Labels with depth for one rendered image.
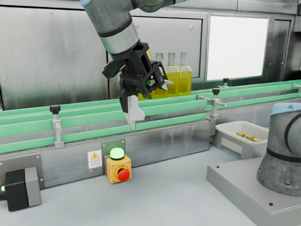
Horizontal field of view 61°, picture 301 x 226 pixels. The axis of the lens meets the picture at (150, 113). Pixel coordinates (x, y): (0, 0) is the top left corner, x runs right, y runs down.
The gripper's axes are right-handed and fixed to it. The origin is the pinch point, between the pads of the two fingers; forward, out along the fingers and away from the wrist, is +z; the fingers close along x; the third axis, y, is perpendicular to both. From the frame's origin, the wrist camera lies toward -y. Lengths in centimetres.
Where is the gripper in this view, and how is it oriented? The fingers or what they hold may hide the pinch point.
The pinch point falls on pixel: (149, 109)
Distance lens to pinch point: 67.5
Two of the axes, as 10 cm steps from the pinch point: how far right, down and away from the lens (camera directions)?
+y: 7.5, 2.2, -6.3
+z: 3.4, 6.8, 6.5
